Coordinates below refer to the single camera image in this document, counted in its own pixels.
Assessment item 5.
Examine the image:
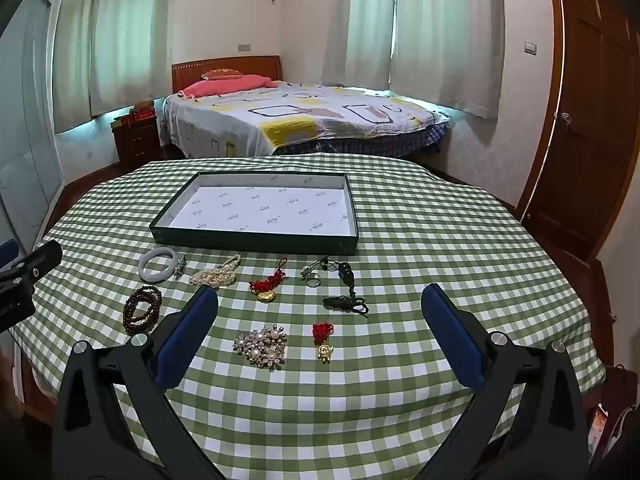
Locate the dark green shallow box tray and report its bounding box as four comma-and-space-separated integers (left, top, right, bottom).
150, 171, 360, 256

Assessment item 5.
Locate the dark red bead bracelet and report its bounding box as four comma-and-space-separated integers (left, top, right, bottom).
122, 285, 163, 335

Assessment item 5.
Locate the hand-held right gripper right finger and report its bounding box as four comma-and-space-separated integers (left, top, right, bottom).
415, 282, 586, 480

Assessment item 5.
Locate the red knot gold figure charm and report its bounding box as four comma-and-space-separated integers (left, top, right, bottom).
312, 323, 336, 364

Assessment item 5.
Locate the dark wooden nightstand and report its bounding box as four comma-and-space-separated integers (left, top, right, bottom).
111, 115, 162, 173

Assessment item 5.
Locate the brown wooden door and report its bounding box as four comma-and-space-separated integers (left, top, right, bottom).
515, 0, 640, 262

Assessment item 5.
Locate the pale green curtain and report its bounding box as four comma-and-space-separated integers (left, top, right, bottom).
52, 0, 177, 134
321, 0, 397, 90
389, 0, 506, 121

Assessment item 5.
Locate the white pearl necklace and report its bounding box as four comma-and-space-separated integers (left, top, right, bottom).
190, 254, 242, 289

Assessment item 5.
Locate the bed with patterned sheet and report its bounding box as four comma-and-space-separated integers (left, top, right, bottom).
160, 79, 451, 158

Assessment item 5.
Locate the large pearl rhinestone brooch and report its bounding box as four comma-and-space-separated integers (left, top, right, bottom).
233, 332, 289, 372

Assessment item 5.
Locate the dark backpack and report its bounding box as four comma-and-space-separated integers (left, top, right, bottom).
586, 364, 640, 468

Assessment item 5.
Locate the pink pillow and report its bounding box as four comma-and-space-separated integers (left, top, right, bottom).
178, 74, 281, 100

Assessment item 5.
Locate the grey wardrobe door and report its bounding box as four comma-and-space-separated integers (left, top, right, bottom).
0, 0, 67, 243

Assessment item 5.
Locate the black pendant cord necklace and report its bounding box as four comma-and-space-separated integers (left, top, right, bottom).
303, 256, 371, 318

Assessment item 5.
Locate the red knot gold ingot charm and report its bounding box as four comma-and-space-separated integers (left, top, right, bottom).
249, 258, 290, 304

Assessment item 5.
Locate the white jade bangle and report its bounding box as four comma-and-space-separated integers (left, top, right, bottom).
138, 248, 177, 283

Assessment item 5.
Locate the wooden headboard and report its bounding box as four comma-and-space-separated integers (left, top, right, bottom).
171, 55, 284, 94

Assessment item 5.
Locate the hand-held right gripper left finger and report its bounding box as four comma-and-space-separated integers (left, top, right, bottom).
52, 286, 226, 480

